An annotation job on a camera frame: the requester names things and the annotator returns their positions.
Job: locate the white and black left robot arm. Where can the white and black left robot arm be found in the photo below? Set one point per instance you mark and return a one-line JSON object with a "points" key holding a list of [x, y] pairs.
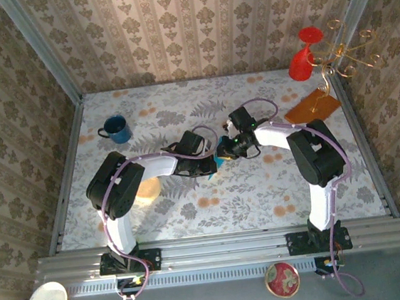
{"points": [[118, 187]]}

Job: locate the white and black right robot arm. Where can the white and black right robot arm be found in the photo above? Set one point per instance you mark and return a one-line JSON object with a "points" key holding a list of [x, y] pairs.
{"points": [[317, 155]]}

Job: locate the round tan wooden coaster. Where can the round tan wooden coaster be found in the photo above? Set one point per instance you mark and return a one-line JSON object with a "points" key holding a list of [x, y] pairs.
{"points": [[151, 192]]}

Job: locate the dark blue enamel mug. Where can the dark blue enamel mug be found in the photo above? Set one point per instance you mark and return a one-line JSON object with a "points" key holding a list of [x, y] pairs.
{"points": [[117, 131]]}

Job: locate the red plastic wine glass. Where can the red plastic wine glass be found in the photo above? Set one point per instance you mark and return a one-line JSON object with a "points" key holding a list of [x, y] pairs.
{"points": [[300, 66]]}

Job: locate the red floral plate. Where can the red floral plate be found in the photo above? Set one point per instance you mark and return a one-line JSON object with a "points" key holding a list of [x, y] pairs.
{"points": [[281, 279]]}

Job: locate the aluminium mounting rail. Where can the aluminium mounting rail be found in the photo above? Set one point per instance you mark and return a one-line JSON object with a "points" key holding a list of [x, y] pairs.
{"points": [[224, 247]]}

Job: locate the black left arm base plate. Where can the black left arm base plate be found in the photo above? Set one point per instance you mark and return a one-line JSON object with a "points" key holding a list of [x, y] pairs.
{"points": [[150, 259]]}

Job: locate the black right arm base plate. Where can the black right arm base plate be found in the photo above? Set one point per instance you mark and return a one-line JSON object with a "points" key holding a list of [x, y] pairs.
{"points": [[297, 243]]}

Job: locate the aluminium table side rail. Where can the aluminium table side rail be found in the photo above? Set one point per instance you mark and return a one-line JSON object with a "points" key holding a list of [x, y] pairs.
{"points": [[68, 171], [368, 153]]}

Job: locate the aluminium frame post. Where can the aluminium frame post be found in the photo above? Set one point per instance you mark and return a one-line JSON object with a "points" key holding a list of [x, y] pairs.
{"points": [[42, 48], [360, 7]]}

